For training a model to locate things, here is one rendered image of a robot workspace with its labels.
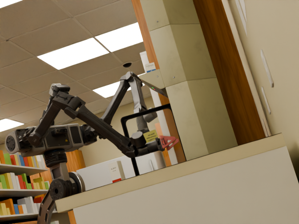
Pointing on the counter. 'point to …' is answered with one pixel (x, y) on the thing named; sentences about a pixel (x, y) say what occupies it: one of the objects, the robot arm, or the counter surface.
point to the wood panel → (218, 67)
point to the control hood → (154, 80)
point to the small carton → (149, 67)
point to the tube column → (168, 13)
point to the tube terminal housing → (192, 90)
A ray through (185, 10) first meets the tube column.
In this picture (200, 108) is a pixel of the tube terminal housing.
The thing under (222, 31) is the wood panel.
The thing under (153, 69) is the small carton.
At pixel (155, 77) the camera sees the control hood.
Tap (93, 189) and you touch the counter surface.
